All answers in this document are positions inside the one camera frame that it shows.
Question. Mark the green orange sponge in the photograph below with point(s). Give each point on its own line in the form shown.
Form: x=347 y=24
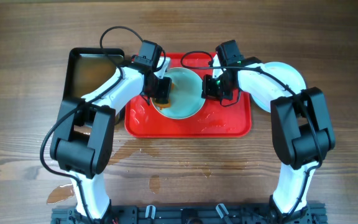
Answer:
x=162 y=100

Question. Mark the light blue plate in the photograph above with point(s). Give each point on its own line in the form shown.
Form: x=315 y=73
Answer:
x=185 y=96
x=265 y=89

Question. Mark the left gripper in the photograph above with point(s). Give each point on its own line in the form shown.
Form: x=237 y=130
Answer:
x=162 y=93

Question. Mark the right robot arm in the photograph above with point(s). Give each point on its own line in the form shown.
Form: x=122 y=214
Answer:
x=302 y=131

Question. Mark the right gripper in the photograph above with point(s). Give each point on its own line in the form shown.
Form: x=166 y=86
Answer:
x=208 y=92

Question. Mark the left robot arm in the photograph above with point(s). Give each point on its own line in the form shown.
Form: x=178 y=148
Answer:
x=82 y=137

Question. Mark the light blue plate top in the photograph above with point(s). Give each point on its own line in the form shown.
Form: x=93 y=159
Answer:
x=185 y=96

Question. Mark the black water tray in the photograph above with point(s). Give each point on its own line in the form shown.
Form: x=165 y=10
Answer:
x=87 y=70

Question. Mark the light blue plate bottom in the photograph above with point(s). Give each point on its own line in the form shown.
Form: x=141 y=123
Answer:
x=265 y=89

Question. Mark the red plastic tray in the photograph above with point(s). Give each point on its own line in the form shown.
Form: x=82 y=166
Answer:
x=227 y=119

